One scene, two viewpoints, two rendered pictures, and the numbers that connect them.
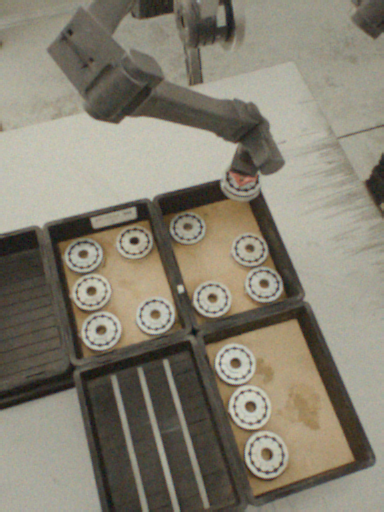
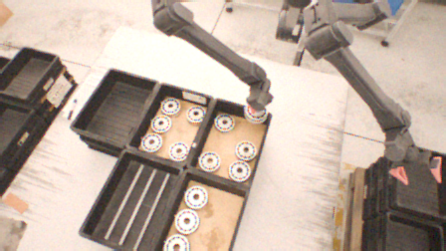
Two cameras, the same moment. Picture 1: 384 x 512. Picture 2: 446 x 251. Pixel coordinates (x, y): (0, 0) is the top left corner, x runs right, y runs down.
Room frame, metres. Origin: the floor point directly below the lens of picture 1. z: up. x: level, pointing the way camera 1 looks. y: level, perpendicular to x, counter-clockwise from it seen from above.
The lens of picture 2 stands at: (0.09, -0.42, 2.12)
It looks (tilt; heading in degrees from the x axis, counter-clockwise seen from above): 61 degrees down; 38
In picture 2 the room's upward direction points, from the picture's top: 2 degrees clockwise
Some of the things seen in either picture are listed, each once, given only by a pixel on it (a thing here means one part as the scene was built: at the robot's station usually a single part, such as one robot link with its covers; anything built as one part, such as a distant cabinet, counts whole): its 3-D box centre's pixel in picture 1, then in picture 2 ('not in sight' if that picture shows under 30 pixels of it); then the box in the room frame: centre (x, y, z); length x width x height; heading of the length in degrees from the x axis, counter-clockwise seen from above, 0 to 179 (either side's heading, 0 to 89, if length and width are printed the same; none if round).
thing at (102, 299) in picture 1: (91, 292); (161, 124); (0.45, 0.26, 0.86); 0.10 x 0.10 x 0.01
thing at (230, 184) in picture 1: (242, 178); (256, 110); (0.72, -0.11, 1.04); 0.10 x 0.10 x 0.01
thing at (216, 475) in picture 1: (157, 437); (136, 203); (0.10, 0.05, 0.87); 0.40 x 0.30 x 0.11; 21
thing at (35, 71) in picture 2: not in sight; (42, 90); (0.21, 1.42, 0.37); 0.40 x 0.30 x 0.45; 23
